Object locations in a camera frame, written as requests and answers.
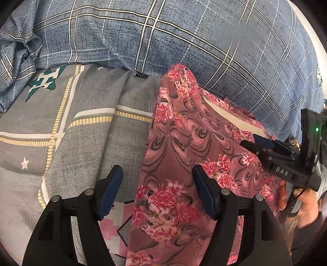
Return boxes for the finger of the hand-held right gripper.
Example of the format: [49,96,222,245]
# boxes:
[240,140,267,157]
[252,133,276,149]

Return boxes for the pink floral garment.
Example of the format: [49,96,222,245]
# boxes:
[125,63,284,266]

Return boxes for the person's right hand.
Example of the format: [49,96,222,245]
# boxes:
[277,180,320,229]

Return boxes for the blue plaid quilt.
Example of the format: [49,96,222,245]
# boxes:
[0,0,325,144]

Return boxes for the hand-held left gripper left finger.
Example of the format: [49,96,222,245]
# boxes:
[22,165,123,266]

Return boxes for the person's right forearm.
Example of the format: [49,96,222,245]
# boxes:
[289,212,325,266]

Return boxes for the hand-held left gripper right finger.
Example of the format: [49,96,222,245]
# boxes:
[192,164,293,266]

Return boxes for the grey patterned bed sheet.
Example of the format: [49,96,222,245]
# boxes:
[0,64,164,266]

